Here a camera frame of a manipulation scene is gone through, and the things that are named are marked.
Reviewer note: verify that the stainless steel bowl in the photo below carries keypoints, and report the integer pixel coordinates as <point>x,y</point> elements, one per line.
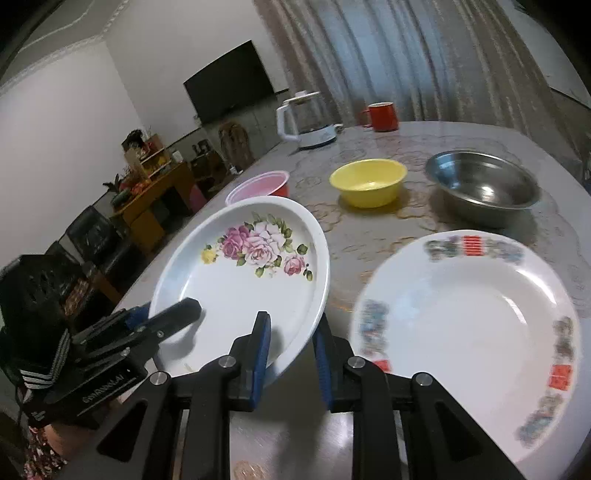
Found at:
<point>483,180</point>

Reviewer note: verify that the beige patterned curtain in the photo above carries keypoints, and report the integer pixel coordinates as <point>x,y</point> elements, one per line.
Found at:
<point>457,61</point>

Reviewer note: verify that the black wall television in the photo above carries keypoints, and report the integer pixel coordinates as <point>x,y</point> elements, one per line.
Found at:
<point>230,83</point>

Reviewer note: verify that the red plastic bowl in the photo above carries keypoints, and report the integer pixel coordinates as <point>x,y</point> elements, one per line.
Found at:
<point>270,183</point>

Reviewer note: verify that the yellow plastic bowl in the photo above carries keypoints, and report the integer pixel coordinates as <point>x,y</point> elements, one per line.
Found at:
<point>369,183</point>

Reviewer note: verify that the white glass electric kettle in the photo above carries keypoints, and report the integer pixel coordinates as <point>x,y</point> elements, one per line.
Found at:
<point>304,120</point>

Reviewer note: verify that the white patterned ceramic plate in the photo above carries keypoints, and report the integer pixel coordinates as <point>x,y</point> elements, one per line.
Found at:
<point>489,319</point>

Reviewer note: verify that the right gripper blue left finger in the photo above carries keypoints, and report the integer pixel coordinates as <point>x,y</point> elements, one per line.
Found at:
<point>254,359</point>

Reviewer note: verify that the wooden side cabinet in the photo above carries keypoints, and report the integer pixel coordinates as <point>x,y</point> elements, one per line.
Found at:
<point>138,219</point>

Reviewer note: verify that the wooden chair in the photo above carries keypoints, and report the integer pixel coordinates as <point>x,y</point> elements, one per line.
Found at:
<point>235,145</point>

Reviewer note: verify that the white floral enamel plate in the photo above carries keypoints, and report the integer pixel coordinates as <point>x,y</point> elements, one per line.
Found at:
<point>261,254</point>

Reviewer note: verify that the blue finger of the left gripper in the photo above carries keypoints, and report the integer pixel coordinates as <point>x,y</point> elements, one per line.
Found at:
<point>174,318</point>
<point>137,316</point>

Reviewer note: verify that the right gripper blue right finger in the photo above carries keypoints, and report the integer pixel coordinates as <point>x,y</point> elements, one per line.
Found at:
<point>328,359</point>

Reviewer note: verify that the wooden shelf with items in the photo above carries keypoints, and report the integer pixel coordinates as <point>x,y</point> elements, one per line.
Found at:
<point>145,154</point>

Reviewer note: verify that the red mug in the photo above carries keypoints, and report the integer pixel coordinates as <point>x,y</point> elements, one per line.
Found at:
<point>381,117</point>

